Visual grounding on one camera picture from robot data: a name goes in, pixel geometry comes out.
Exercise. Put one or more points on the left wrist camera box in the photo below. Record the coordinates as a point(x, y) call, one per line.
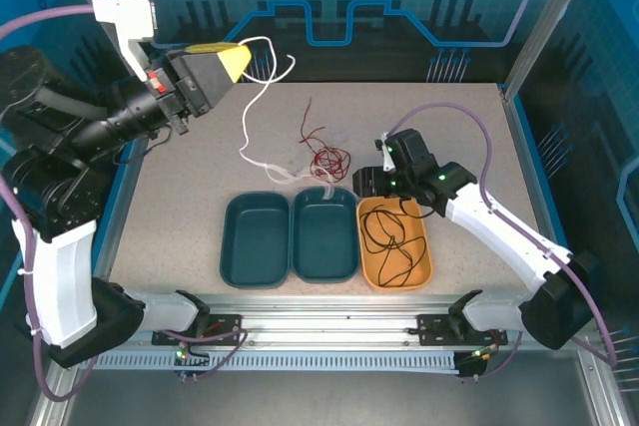
point(125, 14)

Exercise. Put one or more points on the orange plastic tray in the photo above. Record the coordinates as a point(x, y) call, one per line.
point(367, 271)

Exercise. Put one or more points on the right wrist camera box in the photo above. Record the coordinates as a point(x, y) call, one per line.
point(387, 159)

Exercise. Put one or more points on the teal plastic tray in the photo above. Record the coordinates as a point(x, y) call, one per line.
point(254, 246)
point(324, 236)

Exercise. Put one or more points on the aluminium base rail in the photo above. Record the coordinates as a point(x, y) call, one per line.
point(324, 321)

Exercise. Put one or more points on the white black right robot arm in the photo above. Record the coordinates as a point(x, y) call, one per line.
point(499, 231)

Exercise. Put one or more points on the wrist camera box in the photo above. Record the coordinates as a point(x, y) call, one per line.
point(387, 159)
point(125, 14)

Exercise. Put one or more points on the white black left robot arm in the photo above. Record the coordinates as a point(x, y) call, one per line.
point(60, 276)

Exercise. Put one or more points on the aluminium side rail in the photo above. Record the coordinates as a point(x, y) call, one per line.
point(529, 161)
point(117, 216)

